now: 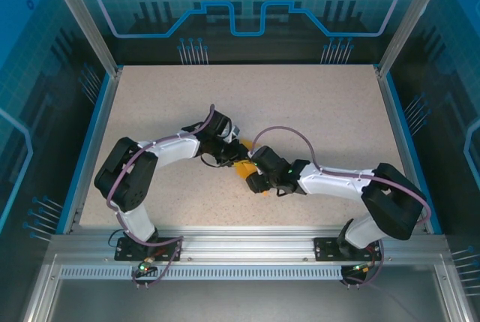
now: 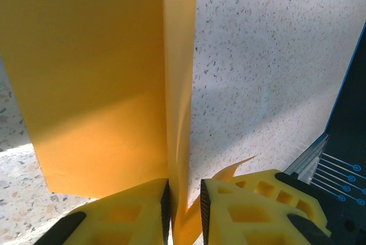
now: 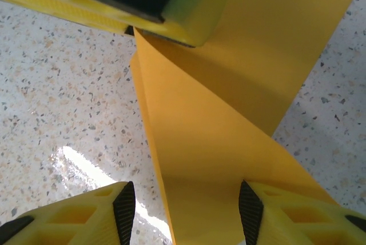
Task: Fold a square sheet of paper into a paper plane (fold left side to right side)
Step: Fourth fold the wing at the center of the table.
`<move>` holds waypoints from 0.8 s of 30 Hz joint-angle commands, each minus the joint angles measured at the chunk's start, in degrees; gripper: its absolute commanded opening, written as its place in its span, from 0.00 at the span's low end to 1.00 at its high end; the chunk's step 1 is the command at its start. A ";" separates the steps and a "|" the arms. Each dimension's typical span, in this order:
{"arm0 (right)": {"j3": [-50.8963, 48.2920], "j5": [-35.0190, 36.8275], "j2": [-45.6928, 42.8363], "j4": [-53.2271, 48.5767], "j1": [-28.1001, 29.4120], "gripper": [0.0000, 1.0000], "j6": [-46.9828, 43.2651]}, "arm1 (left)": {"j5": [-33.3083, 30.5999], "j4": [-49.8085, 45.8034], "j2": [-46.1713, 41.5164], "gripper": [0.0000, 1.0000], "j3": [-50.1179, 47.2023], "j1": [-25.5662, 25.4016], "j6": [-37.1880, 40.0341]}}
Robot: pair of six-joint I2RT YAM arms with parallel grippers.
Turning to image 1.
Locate aluminium mounting rail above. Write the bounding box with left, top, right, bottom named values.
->
left=50, top=226, right=449, bottom=263

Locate aluminium side rail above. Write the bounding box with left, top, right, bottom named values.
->
left=374, top=70, right=442, bottom=235
left=61, top=70, right=123, bottom=235

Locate orange paper sheet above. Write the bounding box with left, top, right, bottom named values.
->
left=234, top=140, right=271, bottom=197

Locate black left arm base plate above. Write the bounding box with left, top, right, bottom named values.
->
left=114, top=236, right=183, bottom=263

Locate small connector with green light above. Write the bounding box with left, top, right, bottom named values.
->
left=350, top=261, right=376, bottom=275
left=136, top=257, right=158, bottom=276

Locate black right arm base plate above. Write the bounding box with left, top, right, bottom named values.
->
left=313, top=236, right=383, bottom=262

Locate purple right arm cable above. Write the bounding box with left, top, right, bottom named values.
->
left=250, top=126, right=431, bottom=290

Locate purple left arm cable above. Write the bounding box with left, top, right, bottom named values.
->
left=106, top=103, right=217, bottom=291

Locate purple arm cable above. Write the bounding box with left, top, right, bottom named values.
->
left=106, top=103, right=217, bottom=291
left=250, top=126, right=431, bottom=290

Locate slotted grey cable duct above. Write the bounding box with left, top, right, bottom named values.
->
left=59, top=265, right=346, bottom=281

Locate aluminium frame post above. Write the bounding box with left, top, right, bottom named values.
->
left=376, top=0, right=453, bottom=77
left=40, top=0, right=123, bottom=77

